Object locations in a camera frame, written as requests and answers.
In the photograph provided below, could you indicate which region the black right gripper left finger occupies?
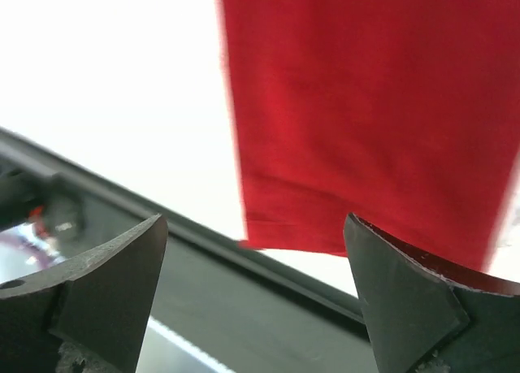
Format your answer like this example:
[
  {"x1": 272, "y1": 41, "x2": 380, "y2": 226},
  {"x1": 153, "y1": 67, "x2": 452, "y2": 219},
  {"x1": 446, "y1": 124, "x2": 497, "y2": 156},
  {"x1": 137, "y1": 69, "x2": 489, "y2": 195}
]
[{"x1": 1, "y1": 215, "x2": 167, "y2": 372}]

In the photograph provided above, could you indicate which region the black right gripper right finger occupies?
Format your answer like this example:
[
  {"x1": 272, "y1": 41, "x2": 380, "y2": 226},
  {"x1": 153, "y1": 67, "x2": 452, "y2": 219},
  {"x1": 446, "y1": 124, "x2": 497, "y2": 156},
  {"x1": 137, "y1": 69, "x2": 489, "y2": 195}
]
[{"x1": 344, "y1": 215, "x2": 519, "y2": 373}]

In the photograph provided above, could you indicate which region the dark red t-shirt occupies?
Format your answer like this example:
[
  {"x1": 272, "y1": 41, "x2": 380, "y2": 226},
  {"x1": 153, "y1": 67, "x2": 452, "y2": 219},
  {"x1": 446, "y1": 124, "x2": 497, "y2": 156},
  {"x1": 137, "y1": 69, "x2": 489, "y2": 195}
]
[{"x1": 221, "y1": 0, "x2": 519, "y2": 270}]

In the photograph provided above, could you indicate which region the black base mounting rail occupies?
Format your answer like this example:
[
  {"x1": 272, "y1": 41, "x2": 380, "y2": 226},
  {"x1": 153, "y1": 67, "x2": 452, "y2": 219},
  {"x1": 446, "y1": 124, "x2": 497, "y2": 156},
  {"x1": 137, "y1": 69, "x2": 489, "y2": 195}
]
[{"x1": 1, "y1": 132, "x2": 377, "y2": 372}]

